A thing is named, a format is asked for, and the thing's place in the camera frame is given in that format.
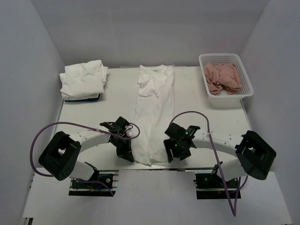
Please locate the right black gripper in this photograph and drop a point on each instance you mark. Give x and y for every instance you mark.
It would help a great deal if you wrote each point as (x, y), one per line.
(169, 144)

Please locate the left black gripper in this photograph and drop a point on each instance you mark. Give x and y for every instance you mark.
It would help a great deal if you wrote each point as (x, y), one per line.
(126, 153)

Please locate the white printed t shirt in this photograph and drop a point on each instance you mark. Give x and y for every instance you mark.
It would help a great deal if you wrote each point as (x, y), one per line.
(154, 110)

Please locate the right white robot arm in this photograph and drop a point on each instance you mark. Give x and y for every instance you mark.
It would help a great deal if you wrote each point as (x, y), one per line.
(253, 156)

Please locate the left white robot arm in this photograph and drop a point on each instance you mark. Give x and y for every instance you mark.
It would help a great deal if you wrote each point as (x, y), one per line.
(60, 157)

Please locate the white plastic basket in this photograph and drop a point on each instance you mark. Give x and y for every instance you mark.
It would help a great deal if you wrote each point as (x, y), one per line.
(223, 100)

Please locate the pink t shirt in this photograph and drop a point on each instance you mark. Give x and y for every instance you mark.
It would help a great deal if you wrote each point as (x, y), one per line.
(222, 76)

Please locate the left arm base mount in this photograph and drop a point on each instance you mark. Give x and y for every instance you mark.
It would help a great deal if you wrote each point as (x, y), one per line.
(105, 186)

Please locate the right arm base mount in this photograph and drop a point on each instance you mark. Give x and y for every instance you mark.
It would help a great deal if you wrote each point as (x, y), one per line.
(208, 184)

